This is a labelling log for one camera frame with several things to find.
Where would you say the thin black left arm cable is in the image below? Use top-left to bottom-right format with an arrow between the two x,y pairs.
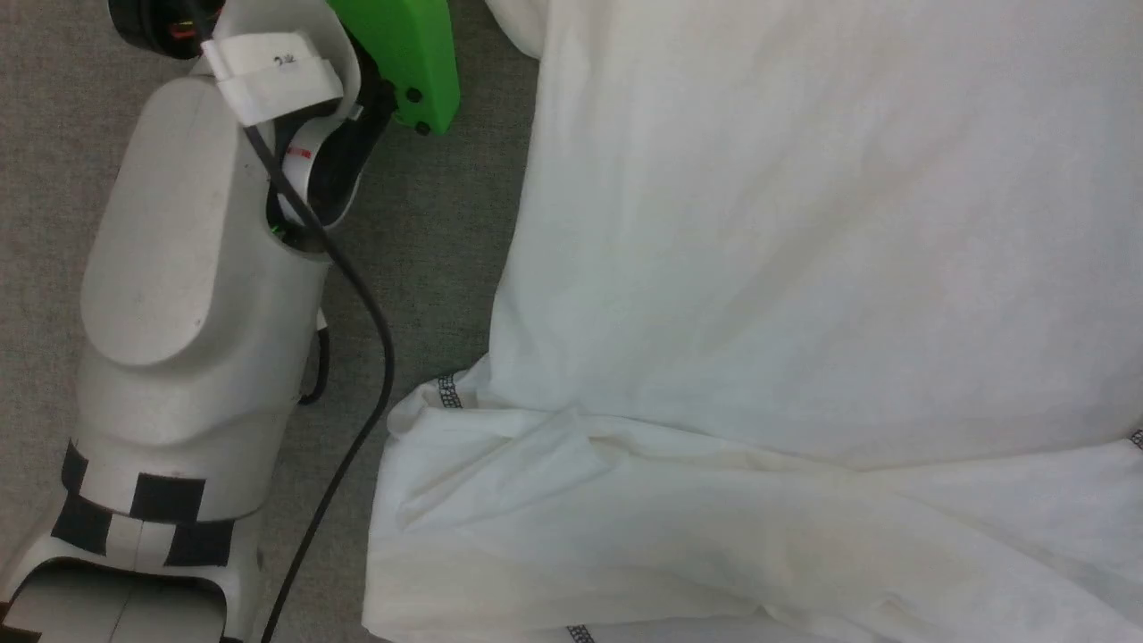
241,123 -> 399,643

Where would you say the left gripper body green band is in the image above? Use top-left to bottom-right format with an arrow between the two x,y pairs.
325,0 -> 462,137

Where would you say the white garment with black stitching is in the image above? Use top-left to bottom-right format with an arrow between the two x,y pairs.
361,0 -> 1143,643

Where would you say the grey fabric sofa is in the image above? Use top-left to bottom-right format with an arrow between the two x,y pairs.
0,0 -> 547,643

